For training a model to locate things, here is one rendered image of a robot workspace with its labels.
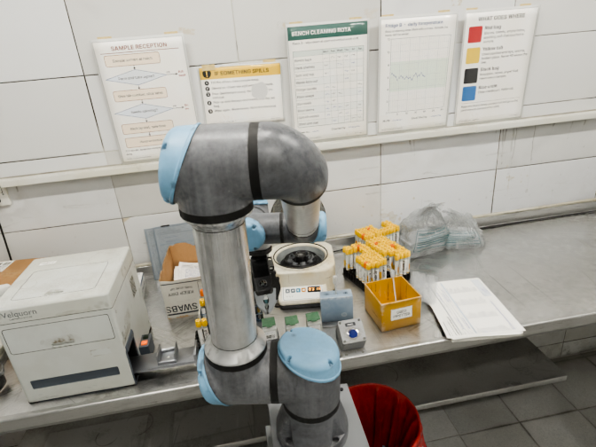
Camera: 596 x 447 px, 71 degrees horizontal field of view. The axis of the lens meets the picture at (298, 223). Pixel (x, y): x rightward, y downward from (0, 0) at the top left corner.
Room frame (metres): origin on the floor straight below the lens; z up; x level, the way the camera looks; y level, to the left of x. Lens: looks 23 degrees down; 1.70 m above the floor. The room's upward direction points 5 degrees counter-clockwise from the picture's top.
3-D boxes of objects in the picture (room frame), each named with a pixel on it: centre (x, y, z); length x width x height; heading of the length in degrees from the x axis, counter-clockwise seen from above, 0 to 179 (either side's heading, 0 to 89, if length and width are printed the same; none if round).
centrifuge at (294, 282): (1.33, 0.00, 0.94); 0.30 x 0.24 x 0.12; 179
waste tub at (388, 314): (1.10, -0.27, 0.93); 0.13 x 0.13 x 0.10; 12
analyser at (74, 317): (1.01, 0.62, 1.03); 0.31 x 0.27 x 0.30; 98
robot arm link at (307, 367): (0.63, 0.01, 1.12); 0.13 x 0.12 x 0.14; 88
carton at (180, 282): (1.34, 0.37, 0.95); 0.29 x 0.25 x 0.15; 8
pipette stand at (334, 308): (1.10, -0.10, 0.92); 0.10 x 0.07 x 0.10; 90
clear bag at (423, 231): (1.56, -0.51, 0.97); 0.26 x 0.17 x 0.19; 111
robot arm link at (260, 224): (0.92, 0.10, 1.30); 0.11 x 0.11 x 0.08; 88
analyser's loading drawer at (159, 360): (0.94, 0.42, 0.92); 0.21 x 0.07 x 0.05; 98
